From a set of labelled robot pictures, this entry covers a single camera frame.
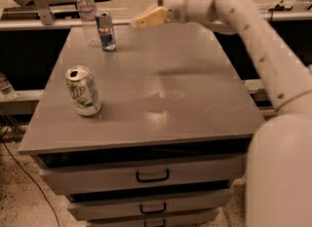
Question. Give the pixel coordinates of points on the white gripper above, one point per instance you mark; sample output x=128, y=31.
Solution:
x=175, y=4

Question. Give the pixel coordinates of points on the redbull can blue silver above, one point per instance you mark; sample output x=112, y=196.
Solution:
x=105, y=31

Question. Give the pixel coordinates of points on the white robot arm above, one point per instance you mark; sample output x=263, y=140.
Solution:
x=279, y=163

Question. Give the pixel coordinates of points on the clear plastic water bottle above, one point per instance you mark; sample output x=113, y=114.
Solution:
x=87, y=12

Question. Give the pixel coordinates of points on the green white 7up can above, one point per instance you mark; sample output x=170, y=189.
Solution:
x=82, y=87

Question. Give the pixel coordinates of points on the small bottle at left edge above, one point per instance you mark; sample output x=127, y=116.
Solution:
x=6, y=89

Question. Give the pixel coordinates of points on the grey drawer cabinet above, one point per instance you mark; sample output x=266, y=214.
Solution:
x=167, y=92

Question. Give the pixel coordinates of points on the top grey drawer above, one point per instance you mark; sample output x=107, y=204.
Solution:
x=104, y=178

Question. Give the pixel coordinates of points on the grey drawer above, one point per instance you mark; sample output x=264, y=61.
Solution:
x=140, y=207
x=163, y=220
x=104, y=178

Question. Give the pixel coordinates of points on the bottom grey drawer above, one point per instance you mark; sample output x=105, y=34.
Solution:
x=163, y=220

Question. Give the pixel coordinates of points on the middle grey drawer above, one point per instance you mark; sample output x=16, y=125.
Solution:
x=140, y=207

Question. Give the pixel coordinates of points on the left metal bracket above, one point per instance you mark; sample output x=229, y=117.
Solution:
x=44, y=12

